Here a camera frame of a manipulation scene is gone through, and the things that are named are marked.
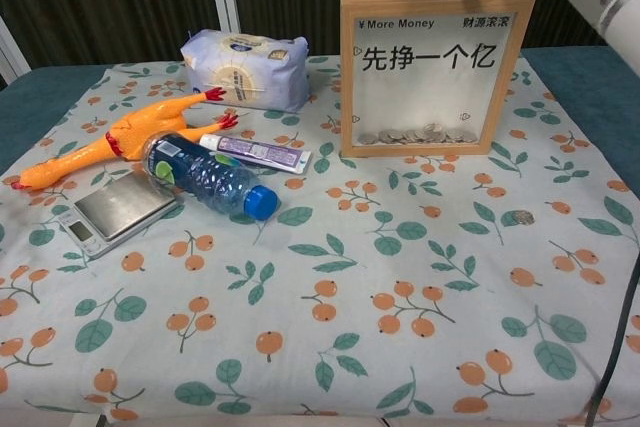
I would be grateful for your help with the silver coin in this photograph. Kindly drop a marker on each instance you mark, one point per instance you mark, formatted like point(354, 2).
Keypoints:
point(524, 218)

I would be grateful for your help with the pile of banked coins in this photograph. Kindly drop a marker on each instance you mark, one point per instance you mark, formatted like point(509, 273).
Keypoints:
point(400, 137)

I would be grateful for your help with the teal table cover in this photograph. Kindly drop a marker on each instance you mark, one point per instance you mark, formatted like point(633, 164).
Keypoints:
point(575, 82)

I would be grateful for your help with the pale blue tissue pack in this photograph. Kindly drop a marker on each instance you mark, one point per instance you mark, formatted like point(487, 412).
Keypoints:
point(240, 67)

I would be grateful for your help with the purple white toothpaste tube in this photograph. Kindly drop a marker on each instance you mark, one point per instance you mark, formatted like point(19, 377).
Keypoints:
point(260, 152)

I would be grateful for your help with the blue capped water bottle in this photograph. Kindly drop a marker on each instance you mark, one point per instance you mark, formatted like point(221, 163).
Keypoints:
point(210, 177)

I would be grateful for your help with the floral fruit print tablecloth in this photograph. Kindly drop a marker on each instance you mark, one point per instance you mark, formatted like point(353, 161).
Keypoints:
point(320, 297)

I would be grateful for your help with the yellow rubber chicken toy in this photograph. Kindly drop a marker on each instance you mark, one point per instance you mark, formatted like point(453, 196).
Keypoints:
point(140, 127)

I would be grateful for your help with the silver digital pocket scale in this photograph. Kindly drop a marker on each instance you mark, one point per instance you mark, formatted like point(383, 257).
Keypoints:
point(120, 207)

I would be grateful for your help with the wooden framed box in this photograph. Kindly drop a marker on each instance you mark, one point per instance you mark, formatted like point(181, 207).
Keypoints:
point(425, 97)

